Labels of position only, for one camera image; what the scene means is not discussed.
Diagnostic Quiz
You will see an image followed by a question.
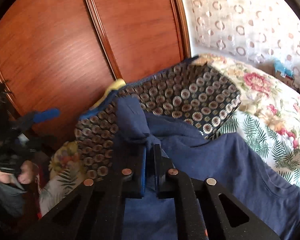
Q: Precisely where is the navy blue printed t-shirt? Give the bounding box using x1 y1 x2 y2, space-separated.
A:
116 96 300 239

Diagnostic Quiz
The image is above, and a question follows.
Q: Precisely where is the person's left hand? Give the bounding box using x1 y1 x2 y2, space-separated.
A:
0 160 39 184

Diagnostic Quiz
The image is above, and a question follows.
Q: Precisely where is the wooden wardrobe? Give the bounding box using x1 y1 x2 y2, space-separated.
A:
0 0 191 149

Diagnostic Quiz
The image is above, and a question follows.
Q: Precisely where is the yellow cloth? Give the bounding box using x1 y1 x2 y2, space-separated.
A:
89 79 126 110

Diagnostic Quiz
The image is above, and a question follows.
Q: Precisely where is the navy patterned fabric storage bag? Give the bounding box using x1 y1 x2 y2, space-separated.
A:
75 58 241 180

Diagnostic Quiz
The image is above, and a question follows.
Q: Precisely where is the floral bedspread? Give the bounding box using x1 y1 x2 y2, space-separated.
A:
38 52 300 217

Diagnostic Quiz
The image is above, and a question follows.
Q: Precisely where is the blue tissue box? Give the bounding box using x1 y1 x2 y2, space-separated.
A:
273 59 294 87

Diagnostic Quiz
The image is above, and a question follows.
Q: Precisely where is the white circle-patterned curtain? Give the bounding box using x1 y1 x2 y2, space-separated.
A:
176 0 300 74

